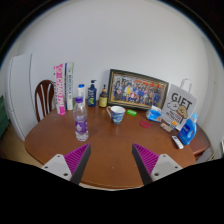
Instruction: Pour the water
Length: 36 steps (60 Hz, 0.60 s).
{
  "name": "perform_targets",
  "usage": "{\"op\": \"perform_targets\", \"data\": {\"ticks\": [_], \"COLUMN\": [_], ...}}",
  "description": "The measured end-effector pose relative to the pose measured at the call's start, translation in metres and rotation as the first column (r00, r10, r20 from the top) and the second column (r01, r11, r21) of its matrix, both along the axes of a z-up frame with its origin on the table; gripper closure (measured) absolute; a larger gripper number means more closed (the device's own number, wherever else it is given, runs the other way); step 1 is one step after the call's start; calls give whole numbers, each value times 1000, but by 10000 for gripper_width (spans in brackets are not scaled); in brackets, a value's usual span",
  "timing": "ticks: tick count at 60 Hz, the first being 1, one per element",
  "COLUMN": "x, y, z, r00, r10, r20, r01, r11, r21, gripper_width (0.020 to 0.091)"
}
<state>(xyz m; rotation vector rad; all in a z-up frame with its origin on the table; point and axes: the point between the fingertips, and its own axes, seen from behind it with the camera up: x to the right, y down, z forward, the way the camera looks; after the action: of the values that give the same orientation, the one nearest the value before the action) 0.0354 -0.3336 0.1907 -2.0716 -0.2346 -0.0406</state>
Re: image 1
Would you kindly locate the blue detergent bottle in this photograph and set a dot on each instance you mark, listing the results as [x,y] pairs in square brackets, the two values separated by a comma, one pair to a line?
[187,131]

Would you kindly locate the puzzle cube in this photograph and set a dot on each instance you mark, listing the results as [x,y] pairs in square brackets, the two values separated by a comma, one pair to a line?
[174,124]

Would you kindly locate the blue tissue pack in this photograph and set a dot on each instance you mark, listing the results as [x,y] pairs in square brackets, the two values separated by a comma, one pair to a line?
[154,114]

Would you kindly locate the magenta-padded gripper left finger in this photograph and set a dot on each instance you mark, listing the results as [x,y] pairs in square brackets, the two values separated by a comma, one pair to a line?
[80,159]

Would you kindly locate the blue painted ceramic mug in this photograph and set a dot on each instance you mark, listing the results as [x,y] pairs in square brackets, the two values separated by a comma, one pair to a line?
[117,116]

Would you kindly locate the dark blue pump bottle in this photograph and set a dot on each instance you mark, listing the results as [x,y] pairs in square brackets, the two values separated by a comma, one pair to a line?
[92,96]

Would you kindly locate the green wrapped packet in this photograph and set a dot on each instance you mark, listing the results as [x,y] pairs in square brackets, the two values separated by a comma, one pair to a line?
[131,112]

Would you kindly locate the white blue-green shuttlecock tube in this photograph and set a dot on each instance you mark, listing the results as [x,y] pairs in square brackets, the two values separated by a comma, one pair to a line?
[69,86]

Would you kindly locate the white remote control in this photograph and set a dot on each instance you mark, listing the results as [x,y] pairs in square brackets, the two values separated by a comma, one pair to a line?
[177,142]

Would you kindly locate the green crate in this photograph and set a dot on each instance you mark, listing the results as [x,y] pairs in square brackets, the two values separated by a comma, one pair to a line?
[3,116]

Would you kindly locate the flat round red coaster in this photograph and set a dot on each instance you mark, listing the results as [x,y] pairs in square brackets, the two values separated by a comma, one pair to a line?
[145,124]

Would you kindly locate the white blue-capped lotion bottle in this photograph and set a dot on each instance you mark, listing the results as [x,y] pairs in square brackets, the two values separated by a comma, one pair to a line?
[81,90]

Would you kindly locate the framed group photo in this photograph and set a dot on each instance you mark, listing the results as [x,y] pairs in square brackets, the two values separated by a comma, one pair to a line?
[138,90]

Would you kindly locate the amber yellow-labelled pump bottle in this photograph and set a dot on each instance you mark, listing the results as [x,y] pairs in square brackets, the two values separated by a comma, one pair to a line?
[103,99]

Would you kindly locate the white paper gift bag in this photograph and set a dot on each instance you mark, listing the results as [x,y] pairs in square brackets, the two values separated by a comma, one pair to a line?
[180,105]

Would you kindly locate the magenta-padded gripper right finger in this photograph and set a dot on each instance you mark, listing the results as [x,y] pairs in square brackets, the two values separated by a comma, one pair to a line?
[143,159]

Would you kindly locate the small floral pouch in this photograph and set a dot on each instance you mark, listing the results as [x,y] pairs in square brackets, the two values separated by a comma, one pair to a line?
[165,127]

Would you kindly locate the clear purple-capped water bottle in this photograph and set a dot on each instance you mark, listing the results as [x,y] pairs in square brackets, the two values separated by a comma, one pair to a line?
[81,123]

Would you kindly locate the pink shuttlecock tube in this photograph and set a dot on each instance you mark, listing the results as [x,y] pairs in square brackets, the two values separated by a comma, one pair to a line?
[60,90]

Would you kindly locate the brown wooden chair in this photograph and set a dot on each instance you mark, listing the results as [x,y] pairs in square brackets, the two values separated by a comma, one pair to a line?
[39,96]

